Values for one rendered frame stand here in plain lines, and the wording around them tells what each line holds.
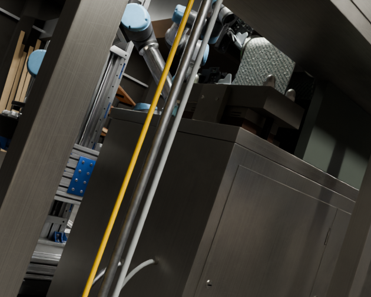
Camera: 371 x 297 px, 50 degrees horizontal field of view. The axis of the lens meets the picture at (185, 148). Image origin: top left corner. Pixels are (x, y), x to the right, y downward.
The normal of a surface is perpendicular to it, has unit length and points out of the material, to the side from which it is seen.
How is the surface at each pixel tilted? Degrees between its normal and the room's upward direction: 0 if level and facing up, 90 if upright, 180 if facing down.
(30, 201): 90
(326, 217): 90
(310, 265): 90
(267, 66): 90
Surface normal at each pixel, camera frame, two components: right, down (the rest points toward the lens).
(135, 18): 0.07, -0.15
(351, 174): 0.61, 0.15
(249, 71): -0.72, -0.31
